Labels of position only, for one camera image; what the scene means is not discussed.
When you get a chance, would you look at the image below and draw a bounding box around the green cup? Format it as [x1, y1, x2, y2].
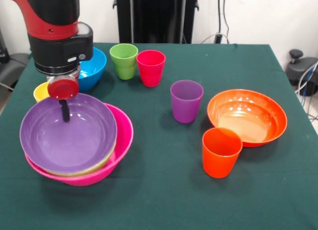
[113, 63, 137, 80]
[109, 43, 139, 68]

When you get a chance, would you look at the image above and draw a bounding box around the grey cable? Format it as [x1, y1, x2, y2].
[295, 62, 318, 94]

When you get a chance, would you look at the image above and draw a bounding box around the blue bowl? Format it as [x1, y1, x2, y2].
[77, 47, 107, 92]

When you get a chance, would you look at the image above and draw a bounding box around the yellow cup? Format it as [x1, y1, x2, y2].
[33, 81, 52, 103]

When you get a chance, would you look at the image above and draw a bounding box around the black equipment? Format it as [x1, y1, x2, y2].
[0, 28, 33, 91]

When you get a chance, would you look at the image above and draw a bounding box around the purple bowl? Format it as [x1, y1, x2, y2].
[19, 92, 118, 175]

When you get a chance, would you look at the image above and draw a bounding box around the orange cup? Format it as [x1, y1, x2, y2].
[202, 127, 243, 179]

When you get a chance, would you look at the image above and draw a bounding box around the purple cup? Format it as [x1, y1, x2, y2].
[170, 79, 204, 124]

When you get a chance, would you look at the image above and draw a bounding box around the pink bowl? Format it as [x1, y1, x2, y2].
[24, 103, 134, 187]

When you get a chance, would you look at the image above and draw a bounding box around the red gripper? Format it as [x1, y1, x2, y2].
[47, 77, 80, 123]

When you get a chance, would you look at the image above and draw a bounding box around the blue cable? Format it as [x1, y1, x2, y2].
[301, 63, 315, 99]

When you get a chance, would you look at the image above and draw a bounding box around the red cup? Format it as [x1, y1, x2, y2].
[136, 50, 166, 87]

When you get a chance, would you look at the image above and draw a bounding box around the green bowl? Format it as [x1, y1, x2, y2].
[43, 140, 117, 177]

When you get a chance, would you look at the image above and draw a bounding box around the dark green tablecloth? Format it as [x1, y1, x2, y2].
[0, 42, 318, 230]

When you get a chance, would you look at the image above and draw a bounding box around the orange bowl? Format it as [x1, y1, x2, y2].
[207, 89, 288, 148]

